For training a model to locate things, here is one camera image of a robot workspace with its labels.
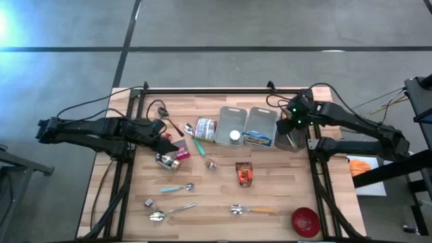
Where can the orange brown snack packet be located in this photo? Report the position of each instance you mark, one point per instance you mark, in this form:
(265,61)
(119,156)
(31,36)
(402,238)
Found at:
(244,175)

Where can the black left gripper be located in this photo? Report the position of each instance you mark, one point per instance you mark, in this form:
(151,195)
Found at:
(148,130)

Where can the black equipment stand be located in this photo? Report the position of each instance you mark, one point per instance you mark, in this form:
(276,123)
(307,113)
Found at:
(420,101)

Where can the blue yellow snack bag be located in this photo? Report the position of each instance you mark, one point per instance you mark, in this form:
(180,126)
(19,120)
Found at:
(258,139)

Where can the red-lid spice container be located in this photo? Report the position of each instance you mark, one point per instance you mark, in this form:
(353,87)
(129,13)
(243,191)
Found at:
(182,153)

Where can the orange object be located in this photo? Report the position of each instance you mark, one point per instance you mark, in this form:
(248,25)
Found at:
(359,167)

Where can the white-lid spice jar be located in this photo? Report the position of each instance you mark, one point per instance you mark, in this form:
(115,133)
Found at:
(235,135)

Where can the red ramen packet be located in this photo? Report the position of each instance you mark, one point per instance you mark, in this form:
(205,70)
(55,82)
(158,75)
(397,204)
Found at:
(166,136)

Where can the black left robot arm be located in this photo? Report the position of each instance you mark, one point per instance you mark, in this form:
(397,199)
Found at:
(84,126)

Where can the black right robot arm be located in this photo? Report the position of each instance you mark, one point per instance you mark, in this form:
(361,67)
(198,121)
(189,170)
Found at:
(354,118)

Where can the gold-lid nori furikake jar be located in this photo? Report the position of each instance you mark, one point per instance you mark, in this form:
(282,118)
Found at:
(167,162)

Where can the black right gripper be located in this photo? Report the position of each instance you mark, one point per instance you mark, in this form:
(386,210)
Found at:
(300,111)

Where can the white printed noodle packet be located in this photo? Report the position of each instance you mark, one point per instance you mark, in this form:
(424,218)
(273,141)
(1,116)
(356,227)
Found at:
(205,130)

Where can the grey metal stand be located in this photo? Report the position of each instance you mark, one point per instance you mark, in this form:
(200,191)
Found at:
(20,162)

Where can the red and black bowl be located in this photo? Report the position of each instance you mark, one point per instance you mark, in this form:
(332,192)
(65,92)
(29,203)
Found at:
(305,222)

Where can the white paper sheet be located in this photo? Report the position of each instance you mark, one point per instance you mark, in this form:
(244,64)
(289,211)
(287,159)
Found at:
(371,185)

